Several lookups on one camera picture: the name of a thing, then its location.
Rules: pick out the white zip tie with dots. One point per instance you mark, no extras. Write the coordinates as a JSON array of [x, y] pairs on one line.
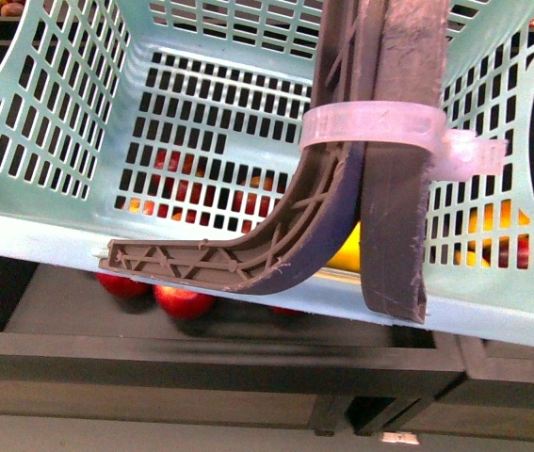
[[457, 155]]

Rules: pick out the red apple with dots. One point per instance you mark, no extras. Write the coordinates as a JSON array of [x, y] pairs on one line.
[[122, 287], [182, 304]]

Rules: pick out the brown basket handle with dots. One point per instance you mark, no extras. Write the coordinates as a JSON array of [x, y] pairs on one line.
[[367, 51]]

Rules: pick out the yellow mango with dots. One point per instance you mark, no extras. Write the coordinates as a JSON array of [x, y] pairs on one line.
[[347, 258]]

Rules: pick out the light teal plastic basket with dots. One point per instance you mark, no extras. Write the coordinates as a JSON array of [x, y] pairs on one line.
[[171, 120]]

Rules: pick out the black display shelf frame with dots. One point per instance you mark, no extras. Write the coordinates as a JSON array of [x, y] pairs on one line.
[[69, 349]]

